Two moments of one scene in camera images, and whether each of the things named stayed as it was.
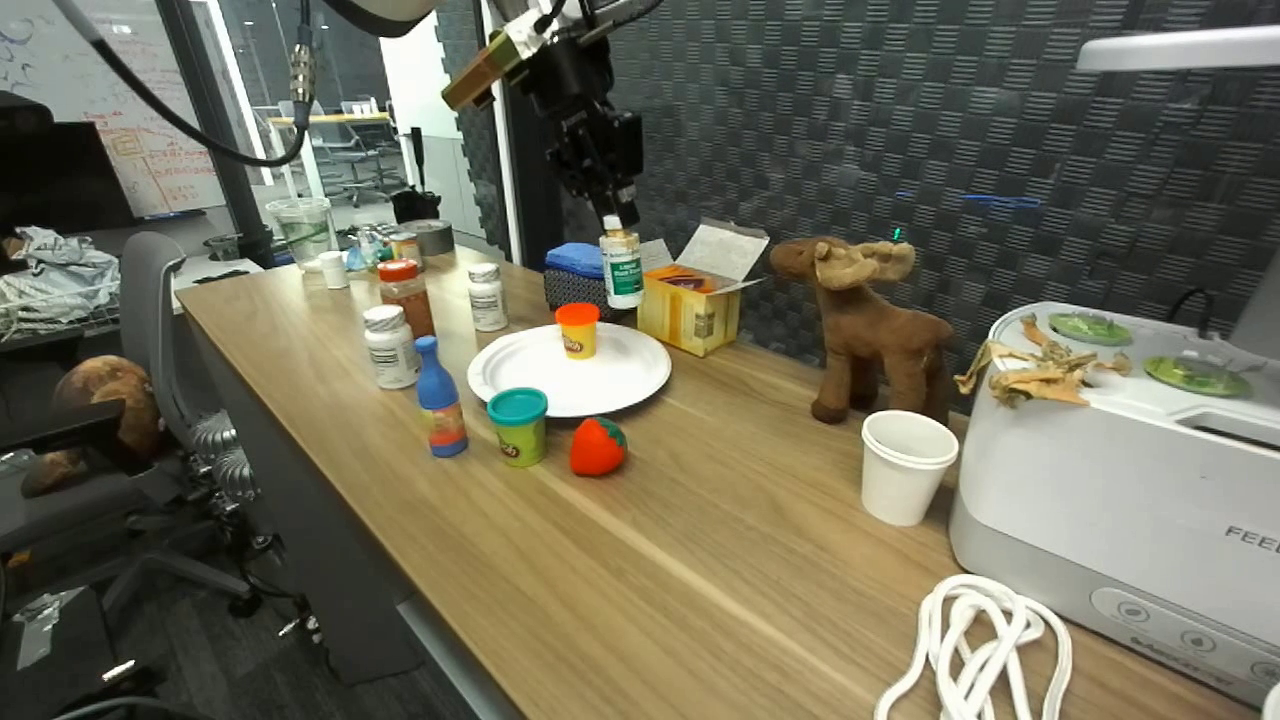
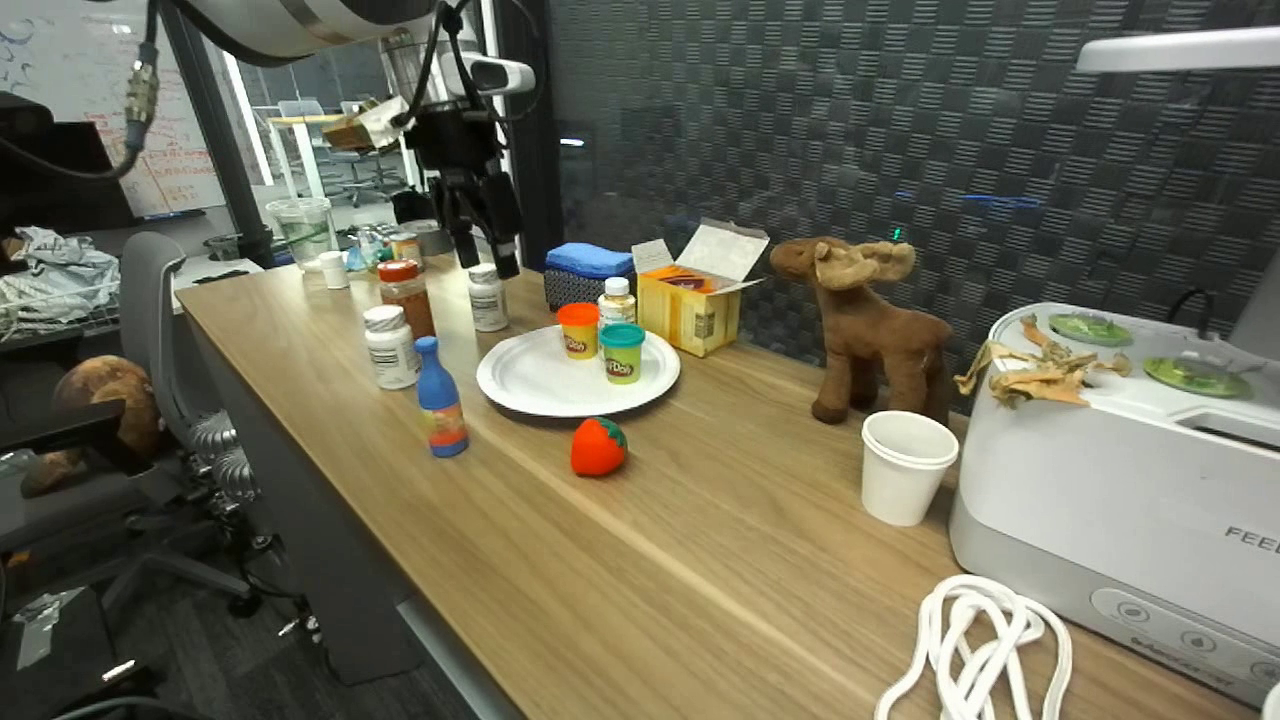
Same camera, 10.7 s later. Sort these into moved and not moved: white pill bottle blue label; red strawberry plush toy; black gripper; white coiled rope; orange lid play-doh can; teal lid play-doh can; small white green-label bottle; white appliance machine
Moved: black gripper; small white green-label bottle; teal lid play-doh can
Not moved: white appliance machine; white pill bottle blue label; red strawberry plush toy; orange lid play-doh can; white coiled rope
